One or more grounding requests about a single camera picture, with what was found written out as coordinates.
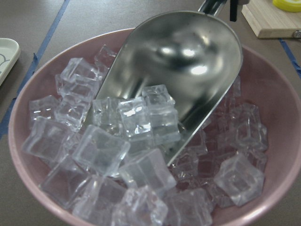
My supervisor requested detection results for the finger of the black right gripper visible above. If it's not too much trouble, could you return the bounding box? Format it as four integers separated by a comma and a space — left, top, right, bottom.
230, 0, 237, 22

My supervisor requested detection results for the pink bowl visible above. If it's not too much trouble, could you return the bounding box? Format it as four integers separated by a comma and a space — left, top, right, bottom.
8, 29, 301, 226

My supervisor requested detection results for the wooden cutting board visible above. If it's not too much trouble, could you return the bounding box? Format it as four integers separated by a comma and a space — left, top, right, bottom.
242, 0, 301, 39

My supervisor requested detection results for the half lemon slice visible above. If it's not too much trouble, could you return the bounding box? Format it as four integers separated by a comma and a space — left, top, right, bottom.
272, 0, 301, 12

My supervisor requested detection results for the cream bear tray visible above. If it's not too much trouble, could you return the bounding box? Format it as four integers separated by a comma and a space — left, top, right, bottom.
0, 38, 21, 85

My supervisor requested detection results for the metal ice scoop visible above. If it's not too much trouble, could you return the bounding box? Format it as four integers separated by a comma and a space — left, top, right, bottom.
96, 0, 243, 164

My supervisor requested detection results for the clear ice cubes pile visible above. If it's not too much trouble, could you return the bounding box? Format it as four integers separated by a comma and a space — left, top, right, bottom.
22, 44, 269, 226

